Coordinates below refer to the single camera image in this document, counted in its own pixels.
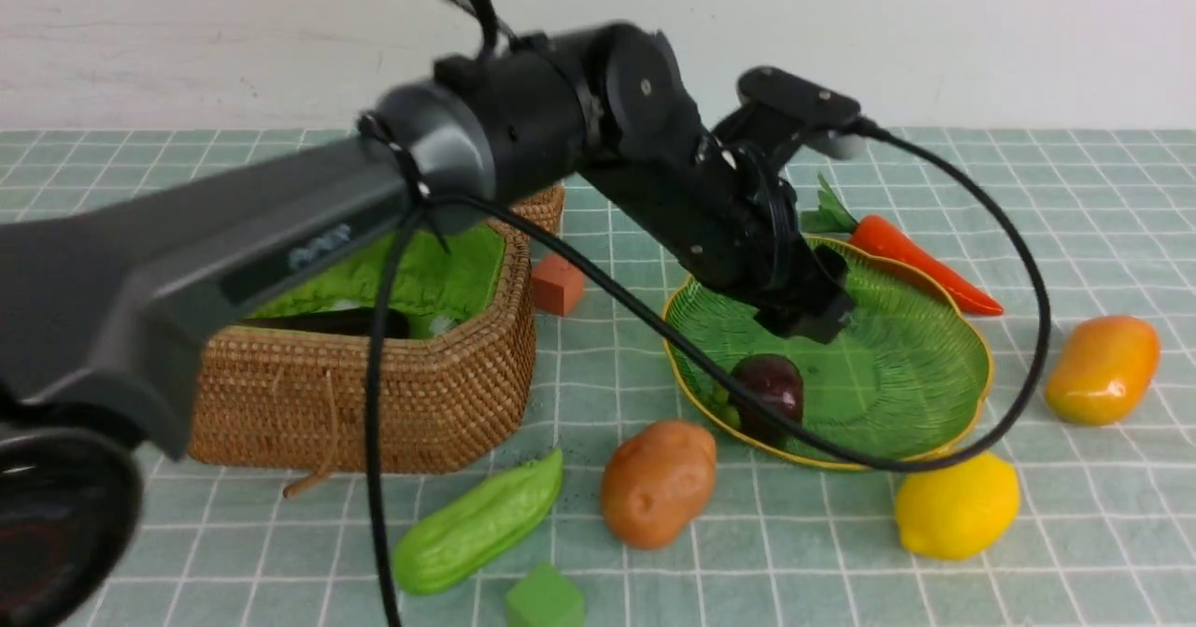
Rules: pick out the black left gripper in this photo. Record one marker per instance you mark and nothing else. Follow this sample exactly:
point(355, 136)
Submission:
point(728, 221)

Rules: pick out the orange carrot green leaves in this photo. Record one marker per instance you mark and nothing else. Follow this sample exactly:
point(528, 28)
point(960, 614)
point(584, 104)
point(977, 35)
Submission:
point(879, 238)

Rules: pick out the dark purple mangosteen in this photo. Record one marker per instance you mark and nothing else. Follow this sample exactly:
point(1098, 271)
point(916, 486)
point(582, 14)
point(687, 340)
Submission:
point(777, 382)

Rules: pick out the brown potato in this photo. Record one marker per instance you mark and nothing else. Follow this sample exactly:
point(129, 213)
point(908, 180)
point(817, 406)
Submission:
point(657, 482)

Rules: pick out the yellow lemon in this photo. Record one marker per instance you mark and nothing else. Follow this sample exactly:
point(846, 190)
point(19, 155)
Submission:
point(954, 514)

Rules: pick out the green bitter gourd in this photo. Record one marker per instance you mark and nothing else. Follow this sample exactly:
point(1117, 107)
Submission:
point(457, 540)

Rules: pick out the orange yellow mango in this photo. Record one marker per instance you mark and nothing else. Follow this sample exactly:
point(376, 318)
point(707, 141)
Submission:
point(1104, 371)

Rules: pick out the purple eggplant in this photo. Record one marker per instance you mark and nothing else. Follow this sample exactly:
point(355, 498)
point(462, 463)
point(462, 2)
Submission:
point(354, 321)

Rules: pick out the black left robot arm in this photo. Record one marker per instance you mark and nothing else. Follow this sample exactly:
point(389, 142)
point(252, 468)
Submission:
point(106, 314)

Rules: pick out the woven wicker basket lid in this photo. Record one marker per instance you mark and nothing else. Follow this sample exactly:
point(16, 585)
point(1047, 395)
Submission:
point(544, 208)

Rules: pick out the orange foam cube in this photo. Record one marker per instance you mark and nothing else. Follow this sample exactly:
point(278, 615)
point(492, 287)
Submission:
point(558, 286)

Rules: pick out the green glass leaf plate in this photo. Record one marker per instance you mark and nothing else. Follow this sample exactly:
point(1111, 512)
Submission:
point(906, 379)

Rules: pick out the green foam cube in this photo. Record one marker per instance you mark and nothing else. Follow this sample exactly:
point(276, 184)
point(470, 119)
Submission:
point(545, 597)

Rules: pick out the green checkered tablecloth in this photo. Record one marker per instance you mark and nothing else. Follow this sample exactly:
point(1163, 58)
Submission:
point(1104, 536)

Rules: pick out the woven wicker basket green lining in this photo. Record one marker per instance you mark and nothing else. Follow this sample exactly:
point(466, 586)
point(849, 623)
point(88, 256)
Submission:
point(286, 400)

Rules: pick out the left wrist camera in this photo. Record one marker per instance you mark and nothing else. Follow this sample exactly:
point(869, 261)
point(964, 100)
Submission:
point(786, 113)

